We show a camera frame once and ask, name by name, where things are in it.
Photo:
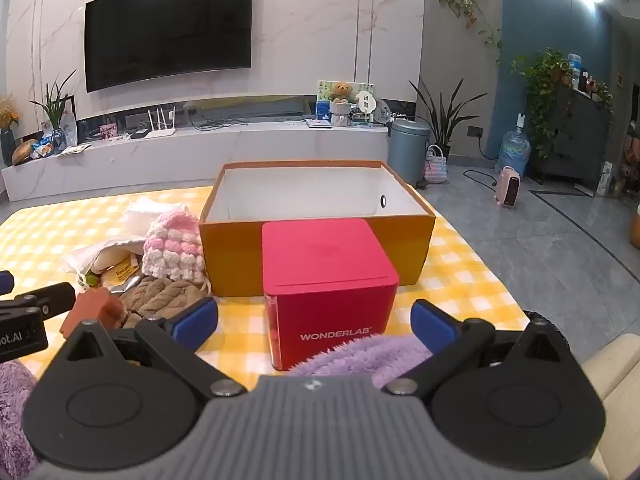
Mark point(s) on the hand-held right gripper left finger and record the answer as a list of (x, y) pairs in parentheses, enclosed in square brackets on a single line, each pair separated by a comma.
[(196, 316)]

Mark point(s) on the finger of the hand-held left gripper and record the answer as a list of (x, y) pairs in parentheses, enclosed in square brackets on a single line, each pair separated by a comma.
[(6, 282), (47, 297)]

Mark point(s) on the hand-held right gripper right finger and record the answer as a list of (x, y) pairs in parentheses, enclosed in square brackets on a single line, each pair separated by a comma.
[(431, 319)]

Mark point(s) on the orange cardboard box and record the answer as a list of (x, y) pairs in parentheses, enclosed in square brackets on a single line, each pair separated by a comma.
[(235, 260)]

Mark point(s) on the yellow foil snack packet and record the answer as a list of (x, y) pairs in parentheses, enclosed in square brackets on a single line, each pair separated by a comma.
[(120, 267)]

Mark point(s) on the white cloth bundle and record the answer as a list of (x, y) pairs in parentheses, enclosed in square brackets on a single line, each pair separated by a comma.
[(150, 217)]

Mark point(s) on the brown knitted scarf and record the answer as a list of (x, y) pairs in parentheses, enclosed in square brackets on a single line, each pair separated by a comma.
[(160, 297)]

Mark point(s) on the yellow checked mat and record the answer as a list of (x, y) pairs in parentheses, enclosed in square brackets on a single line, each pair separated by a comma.
[(452, 280)]

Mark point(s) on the brick red pouch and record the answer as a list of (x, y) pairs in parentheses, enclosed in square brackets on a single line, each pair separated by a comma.
[(95, 307)]

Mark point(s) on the pink white knitted hat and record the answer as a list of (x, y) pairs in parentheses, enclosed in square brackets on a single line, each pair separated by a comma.
[(172, 250)]

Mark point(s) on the purple fluffy fabric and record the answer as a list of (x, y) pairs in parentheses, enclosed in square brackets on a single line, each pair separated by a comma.
[(12, 410), (350, 357)]

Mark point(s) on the red square box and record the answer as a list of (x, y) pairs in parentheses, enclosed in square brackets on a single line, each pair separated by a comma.
[(325, 270)]

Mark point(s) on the pile of snack bags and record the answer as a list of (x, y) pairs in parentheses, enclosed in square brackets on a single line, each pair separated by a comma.
[(45, 149)]

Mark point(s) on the pink woven handbag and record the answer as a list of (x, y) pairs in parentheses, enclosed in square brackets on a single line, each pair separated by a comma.
[(436, 170)]

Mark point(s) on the pink space heater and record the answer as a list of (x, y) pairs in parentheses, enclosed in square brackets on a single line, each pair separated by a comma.
[(507, 187)]

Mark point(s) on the white television console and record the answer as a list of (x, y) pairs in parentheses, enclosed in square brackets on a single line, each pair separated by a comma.
[(200, 155)]

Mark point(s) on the yellow flowers in dark vase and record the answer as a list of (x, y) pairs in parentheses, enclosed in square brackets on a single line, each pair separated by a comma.
[(7, 120)]

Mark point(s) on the grey trash bin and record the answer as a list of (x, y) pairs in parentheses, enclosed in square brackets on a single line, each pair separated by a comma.
[(407, 152)]

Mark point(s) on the pink photo card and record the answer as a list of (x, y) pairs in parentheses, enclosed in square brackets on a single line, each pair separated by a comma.
[(108, 132)]

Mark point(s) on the green plant in vase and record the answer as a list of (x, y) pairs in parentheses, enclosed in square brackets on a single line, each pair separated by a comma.
[(55, 105)]

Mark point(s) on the blue water jug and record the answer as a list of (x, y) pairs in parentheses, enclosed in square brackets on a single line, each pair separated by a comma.
[(514, 152)]

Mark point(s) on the white router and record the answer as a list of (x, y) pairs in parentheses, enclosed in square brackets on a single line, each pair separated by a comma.
[(161, 131)]

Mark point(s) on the cream sofa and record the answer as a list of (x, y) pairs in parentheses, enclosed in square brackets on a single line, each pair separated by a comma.
[(615, 370)]

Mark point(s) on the long-leaved potted plant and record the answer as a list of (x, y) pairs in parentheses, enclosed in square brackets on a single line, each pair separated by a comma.
[(442, 120)]

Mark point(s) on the white carton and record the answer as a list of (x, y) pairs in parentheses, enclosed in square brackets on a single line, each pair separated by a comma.
[(605, 180)]

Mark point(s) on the gold pot with white bag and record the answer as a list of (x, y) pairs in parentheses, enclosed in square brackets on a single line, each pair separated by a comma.
[(635, 230)]

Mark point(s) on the white flat box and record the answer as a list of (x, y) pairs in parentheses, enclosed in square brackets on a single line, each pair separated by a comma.
[(318, 123)]

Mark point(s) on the dark grey cabinet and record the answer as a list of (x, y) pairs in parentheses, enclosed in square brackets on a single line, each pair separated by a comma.
[(582, 135)]

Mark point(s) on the green white picture card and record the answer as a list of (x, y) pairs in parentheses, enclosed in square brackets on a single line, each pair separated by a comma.
[(362, 87)]

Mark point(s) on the cluttered shelf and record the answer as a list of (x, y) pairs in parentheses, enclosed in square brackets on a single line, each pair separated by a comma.
[(629, 160)]

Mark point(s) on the trailing pothos plant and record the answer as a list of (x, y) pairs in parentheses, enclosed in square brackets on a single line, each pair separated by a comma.
[(542, 90)]

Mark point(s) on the bottles on cabinet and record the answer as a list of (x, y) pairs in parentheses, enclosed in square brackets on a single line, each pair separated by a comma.
[(580, 75)]

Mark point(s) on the black flat television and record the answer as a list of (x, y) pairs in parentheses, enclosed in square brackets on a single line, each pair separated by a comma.
[(165, 25)]

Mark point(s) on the hanging vine plant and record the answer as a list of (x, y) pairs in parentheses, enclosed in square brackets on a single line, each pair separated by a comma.
[(462, 7)]

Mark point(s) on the wall socket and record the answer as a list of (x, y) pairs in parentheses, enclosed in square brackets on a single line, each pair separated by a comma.
[(476, 132)]

